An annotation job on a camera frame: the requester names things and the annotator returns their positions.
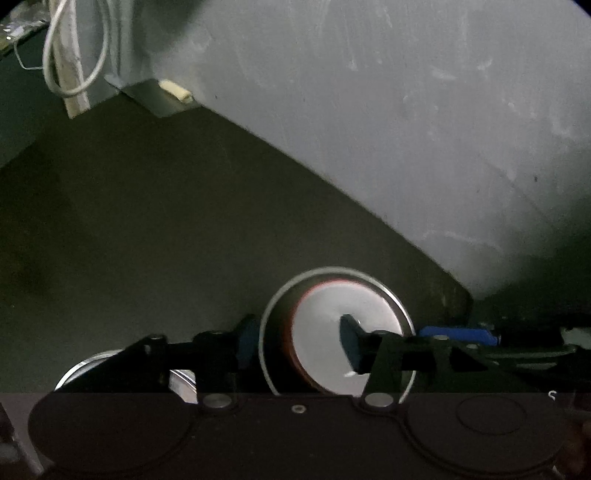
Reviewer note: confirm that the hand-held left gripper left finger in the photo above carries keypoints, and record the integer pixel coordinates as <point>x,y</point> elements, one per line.
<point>249,342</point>

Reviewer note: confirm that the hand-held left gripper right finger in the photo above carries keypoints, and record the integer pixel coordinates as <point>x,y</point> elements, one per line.
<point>349,342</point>

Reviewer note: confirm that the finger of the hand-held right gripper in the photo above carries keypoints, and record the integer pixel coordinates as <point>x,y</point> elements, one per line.
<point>457,335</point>

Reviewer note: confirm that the red rimmed white bowl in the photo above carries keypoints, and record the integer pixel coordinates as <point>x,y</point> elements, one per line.
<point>318,323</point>

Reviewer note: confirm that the cream rolling pin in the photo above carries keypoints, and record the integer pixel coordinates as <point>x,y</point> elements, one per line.
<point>178,91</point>

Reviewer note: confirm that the metal spatula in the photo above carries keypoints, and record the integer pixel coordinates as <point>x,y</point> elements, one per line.
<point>147,99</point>

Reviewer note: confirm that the clear plastic bags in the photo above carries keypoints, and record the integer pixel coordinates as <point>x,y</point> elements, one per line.
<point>21,25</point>

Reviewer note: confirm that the wooden post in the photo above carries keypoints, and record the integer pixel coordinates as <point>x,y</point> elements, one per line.
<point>76,105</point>

